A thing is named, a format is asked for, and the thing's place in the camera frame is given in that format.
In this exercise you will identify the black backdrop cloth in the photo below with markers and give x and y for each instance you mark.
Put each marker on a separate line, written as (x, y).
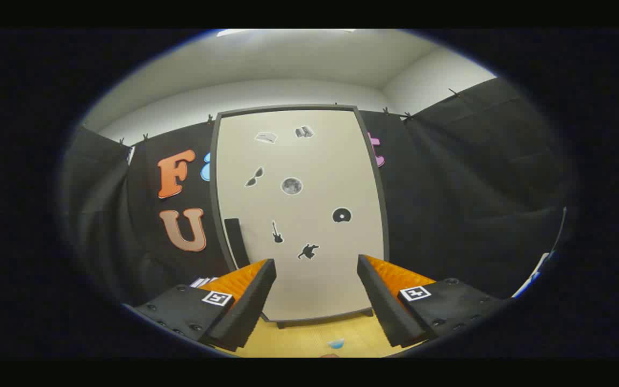
(449, 188)

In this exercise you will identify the dark cover book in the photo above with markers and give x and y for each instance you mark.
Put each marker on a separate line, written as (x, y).
(204, 281)

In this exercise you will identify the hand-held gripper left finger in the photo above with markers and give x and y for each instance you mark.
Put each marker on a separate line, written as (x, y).
(253, 301)

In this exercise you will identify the grey cabinet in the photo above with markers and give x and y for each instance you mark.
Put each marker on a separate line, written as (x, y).
(213, 177)

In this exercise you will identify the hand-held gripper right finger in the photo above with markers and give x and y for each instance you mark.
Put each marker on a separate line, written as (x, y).
(382, 301)

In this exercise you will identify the white side desk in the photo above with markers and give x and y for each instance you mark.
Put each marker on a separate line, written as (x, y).
(530, 282)

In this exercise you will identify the small red object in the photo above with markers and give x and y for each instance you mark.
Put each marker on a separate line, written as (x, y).
(330, 356)

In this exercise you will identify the white blue cosmetic tube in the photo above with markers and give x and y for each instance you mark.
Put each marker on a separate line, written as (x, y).
(335, 342)

